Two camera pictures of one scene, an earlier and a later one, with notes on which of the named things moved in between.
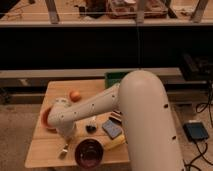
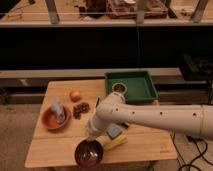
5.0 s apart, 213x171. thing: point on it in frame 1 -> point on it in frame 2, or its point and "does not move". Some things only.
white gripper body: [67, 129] -> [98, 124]
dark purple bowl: [89, 153] does not move
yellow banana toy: [120, 139] does not move
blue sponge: [112, 129] does not move
